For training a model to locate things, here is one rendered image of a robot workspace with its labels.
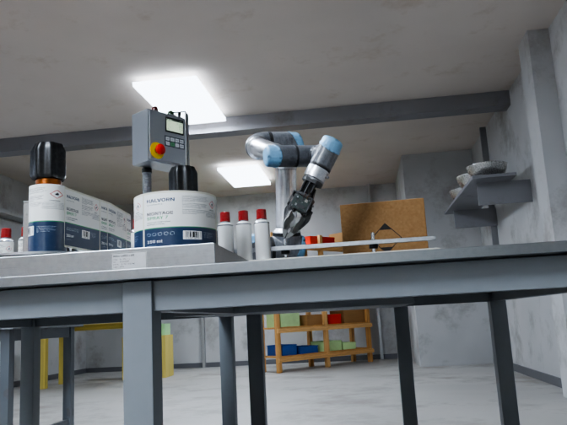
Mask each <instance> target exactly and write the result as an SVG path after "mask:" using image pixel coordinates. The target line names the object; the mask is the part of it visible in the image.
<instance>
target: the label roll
mask: <svg viewBox="0 0 567 425"><path fill-rule="evenodd" d="M202 243H215V244H218V223H217V199H216V196H215V195H213V194H210V193H207V192H201V191H155V192H150V193H145V194H142V195H139V196H136V197H135V198H134V248H142V247H155V246H167V245H190V244H202Z"/></svg>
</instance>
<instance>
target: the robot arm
mask: <svg viewBox="0 0 567 425"><path fill-rule="evenodd" d="M342 147H343V145H342V143H341V142H340V141H338V140H337V139H336V138H334V137H330V136H324V137H323V138H322V139H321V141H320V143H319V144H318V145H304V141H303V139H302V137H301V135H300V134H299V133H298V132H258V133H256V134H253V135H252V136H250V137H249V138H248V139H247V141H246V153H247V154H248V155H249V156H250V157H251V158H253V159H256V160H263V162H264V164H265V165H266V166H267V167H273V168H274V169H275V174H276V229H275V230H274V231H273V237H270V241H271V247H274V246H282V245H284V239H287V245H306V242H305V237H304V236H303V235H301V232H300V230H301V229H302V228H303V227H304V226H306V225H307V224H308V223H309V221H310V220H311V215H312V213H313V212H312V211H311V210H312V208H313V207H314V205H313V204H314V203H315V202H314V197H315V194H316V189H315V188H318V189H321V188H322V186H323V184H324V183H325V181H326V179H329V176H328V175H329V174H330V172H331V170H332V167H333V165H334V164H335V162H336V160H337V158H338V155H339V154H340V152H341V149H342ZM298 167H307V168H306V170H305V173H304V176H303V178H302V180H303V181H304V182H303V184H302V186H301V188H300V190H299V191H297V190H296V169H297V168H298ZM297 212H298V213H300V214H301V217H297ZM301 256H305V249H303V250H291V251H290V255H288V257H301ZM271 257H272V259H274V258H284V255H282V254H281V250H278V251H271Z"/></svg>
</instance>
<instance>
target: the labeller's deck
mask: <svg viewBox="0 0 567 425"><path fill-rule="evenodd" d="M240 261H248V260H246V259H244V258H242V257H241V256H238V255H237V254H235V253H233V252H231V251H229V250H226V249H225V248H224V247H222V246H220V245H217V244H215V243H202V244H190V245H167V246H155V247H142V248H130V249H117V250H94V251H81V252H69V253H56V254H44V255H32V256H9V257H0V277H21V276H34V275H47V274H60V273H73V272H98V271H111V270H124V269H137V268H150V267H163V266H188V265H201V264H214V263H227V262H240Z"/></svg>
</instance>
